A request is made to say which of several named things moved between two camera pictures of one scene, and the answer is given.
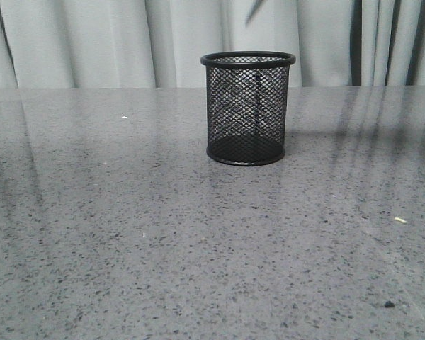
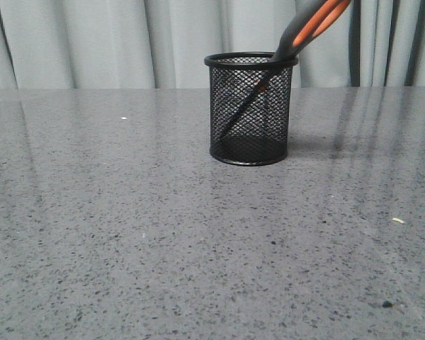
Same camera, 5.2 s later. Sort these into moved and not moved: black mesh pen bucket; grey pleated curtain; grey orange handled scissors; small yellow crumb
Moved: grey orange handled scissors
Not moved: grey pleated curtain; black mesh pen bucket; small yellow crumb
